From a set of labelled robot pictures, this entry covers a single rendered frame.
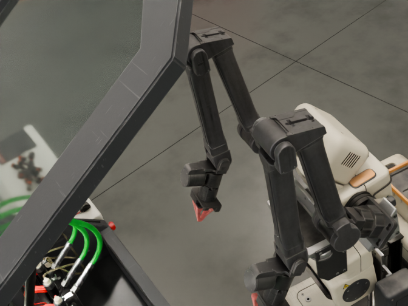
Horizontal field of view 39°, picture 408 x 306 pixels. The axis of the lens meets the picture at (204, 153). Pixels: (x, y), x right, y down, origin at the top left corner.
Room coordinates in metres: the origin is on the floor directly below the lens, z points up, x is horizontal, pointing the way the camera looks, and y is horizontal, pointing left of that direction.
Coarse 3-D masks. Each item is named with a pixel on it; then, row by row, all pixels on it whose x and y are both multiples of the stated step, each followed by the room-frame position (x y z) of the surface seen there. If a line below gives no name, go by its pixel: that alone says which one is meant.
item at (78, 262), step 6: (78, 228) 1.12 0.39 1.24; (84, 234) 1.13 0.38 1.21; (84, 240) 1.13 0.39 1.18; (84, 246) 1.12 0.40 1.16; (84, 252) 1.12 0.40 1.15; (78, 258) 1.11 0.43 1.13; (78, 264) 1.10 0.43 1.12; (72, 270) 1.10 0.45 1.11; (66, 276) 1.09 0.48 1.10; (72, 276) 1.09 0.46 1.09; (66, 282) 1.08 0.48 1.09
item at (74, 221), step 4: (72, 220) 1.04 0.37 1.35; (76, 220) 1.05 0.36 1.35; (80, 220) 1.06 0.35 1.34; (72, 224) 1.04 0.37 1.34; (76, 224) 1.05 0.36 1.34; (80, 224) 1.05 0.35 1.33; (84, 224) 1.05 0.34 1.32; (88, 224) 1.06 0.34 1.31; (88, 228) 1.05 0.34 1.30; (92, 228) 1.06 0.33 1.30; (96, 228) 1.07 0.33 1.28; (92, 232) 1.06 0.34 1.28; (96, 232) 1.06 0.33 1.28; (96, 236) 1.06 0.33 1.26; (100, 236) 1.06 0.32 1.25; (100, 240) 1.06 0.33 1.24; (100, 244) 1.06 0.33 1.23; (100, 248) 1.05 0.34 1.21; (96, 252) 1.05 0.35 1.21; (100, 252) 1.05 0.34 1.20; (96, 256) 1.05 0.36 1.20; (92, 260) 1.05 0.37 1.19; (96, 260) 1.05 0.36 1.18
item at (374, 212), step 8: (368, 200) 0.98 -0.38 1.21; (360, 208) 0.93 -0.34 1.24; (368, 208) 0.94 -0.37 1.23; (376, 208) 0.94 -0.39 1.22; (368, 216) 0.91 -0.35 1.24; (376, 216) 0.91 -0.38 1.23; (384, 216) 0.91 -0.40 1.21; (368, 224) 0.89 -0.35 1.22; (376, 224) 0.89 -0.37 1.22; (384, 224) 0.90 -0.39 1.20; (392, 224) 0.88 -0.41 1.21; (368, 232) 0.89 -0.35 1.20; (376, 232) 0.89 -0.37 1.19; (384, 232) 0.88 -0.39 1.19; (392, 232) 0.88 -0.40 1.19; (376, 240) 0.88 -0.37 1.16; (384, 240) 0.87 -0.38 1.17
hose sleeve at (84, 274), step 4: (88, 264) 1.04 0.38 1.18; (92, 264) 1.04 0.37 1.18; (88, 268) 1.03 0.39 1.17; (92, 268) 1.04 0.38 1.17; (84, 272) 1.03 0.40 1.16; (88, 272) 1.03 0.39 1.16; (80, 276) 1.03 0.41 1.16; (84, 276) 1.03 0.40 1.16; (76, 280) 1.03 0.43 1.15; (80, 280) 1.02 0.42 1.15; (76, 284) 1.02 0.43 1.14; (80, 284) 1.02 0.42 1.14
